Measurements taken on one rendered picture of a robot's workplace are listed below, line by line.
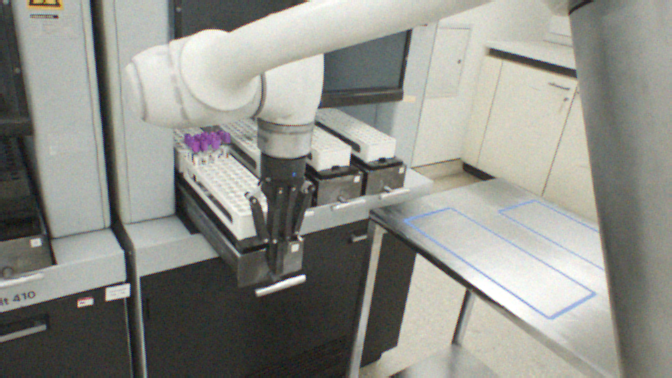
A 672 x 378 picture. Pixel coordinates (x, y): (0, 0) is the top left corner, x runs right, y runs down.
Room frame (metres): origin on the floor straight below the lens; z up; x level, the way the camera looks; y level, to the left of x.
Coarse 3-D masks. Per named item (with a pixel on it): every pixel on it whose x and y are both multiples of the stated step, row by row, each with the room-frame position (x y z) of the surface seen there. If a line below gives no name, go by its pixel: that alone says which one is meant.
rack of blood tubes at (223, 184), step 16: (208, 160) 0.98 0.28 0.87; (224, 160) 1.00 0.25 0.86; (208, 176) 0.91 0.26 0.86; (224, 176) 0.92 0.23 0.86; (240, 176) 0.93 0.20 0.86; (208, 192) 0.91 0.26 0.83; (224, 192) 0.85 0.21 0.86; (240, 192) 0.85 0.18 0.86; (224, 208) 0.88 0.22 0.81; (240, 208) 0.79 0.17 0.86; (240, 224) 0.76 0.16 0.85
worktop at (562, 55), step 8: (496, 48) 3.19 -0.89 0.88; (504, 48) 3.14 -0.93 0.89; (512, 48) 3.10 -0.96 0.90; (520, 48) 3.13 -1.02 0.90; (528, 48) 3.17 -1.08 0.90; (536, 48) 3.21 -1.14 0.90; (544, 48) 3.26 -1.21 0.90; (552, 48) 3.31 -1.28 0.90; (560, 48) 3.36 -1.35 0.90; (568, 48) 3.41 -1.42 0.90; (528, 56) 3.00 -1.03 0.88; (536, 56) 2.96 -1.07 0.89; (544, 56) 2.92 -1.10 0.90; (552, 56) 2.95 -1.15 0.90; (560, 56) 2.99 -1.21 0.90; (568, 56) 3.03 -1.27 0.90; (560, 64) 2.84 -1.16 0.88; (568, 64) 2.80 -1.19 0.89
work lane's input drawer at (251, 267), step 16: (176, 176) 1.01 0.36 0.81; (176, 192) 0.98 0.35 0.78; (192, 192) 0.93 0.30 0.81; (192, 208) 0.90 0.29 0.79; (208, 208) 0.86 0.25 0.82; (208, 224) 0.83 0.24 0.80; (224, 224) 0.80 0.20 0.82; (208, 240) 0.83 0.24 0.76; (224, 240) 0.77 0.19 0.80; (240, 240) 0.76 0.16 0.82; (256, 240) 0.76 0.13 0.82; (224, 256) 0.77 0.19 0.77; (240, 256) 0.72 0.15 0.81; (256, 256) 0.74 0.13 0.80; (288, 256) 0.78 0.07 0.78; (240, 272) 0.72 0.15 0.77; (256, 272) 0.74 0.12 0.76; (272, 272) 0.76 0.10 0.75; (288, 272) 0.79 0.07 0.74; (272, 288) 0.72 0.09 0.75
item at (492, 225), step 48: (480, 192) 1.09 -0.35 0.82; (528, 192) 1.13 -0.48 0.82; (432, 240) 0.83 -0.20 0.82; (480, 240) 0.86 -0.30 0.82; (528, 240) 0.88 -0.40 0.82; (576, 240) 0.91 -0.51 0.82; (480, 288) 0.69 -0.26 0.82; (528, 288) 0.71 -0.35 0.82; (576, 288) 0.73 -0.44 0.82; (576, 336) 0.60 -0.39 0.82
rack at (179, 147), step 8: (176, 128) 1.16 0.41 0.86; (184, 128) 1.17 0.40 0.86; (192, 128) 1.17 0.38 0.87; (200, 128) 1.17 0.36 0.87; (176, 136) 1.10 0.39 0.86; (192, 136) 1.13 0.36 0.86; (176, 144) 1.06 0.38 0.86; (184, 144) 1.06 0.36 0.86; (176, 152) 1.02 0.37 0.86; (184, 152) 1.02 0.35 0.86; (176, 160) 1.03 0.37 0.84; (176, 168) 1.02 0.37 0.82
